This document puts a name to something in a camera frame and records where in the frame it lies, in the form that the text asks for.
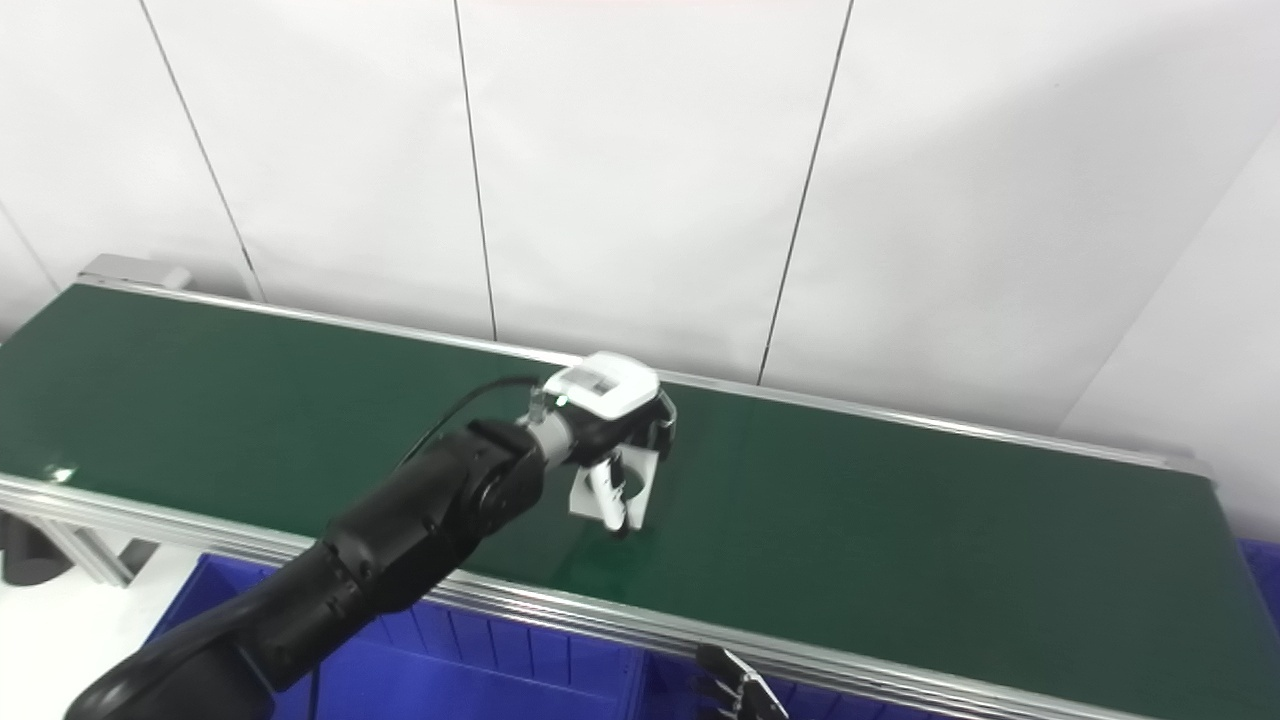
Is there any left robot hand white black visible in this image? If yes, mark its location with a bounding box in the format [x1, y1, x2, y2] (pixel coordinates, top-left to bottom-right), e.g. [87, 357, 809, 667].
[540, 352, 678, 541]

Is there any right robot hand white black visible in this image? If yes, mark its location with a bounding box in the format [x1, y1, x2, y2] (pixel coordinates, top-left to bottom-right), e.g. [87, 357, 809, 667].
[695, 643, 791, 720]

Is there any white square part with hole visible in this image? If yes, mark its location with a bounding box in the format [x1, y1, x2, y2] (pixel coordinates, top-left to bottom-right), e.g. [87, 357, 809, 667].
[568, 448, 661, 531]

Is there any blue plastic bin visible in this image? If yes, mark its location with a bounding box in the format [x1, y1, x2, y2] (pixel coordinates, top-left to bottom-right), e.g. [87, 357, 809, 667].
[145, 555, 647, 720]
[1240, 540, 1280, 633]
[640, 650, 901, 720]

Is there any green conveyor belt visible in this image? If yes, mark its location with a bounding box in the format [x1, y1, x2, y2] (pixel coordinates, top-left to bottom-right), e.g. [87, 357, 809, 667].
[0, 277, 1280, 720]
[0, 285, 1280, 720]

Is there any grey conveyor end housing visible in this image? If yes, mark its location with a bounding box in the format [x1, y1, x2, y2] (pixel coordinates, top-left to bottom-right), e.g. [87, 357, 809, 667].
[78, 254, 192, 292]

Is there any aluminium conveyor support leg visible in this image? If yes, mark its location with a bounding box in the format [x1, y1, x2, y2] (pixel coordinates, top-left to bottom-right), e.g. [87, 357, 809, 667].
[0, 510, 161, 587]

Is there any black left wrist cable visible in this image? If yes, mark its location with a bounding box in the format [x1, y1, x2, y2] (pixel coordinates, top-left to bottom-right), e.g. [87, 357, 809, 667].
[395, 375, 548, 471]

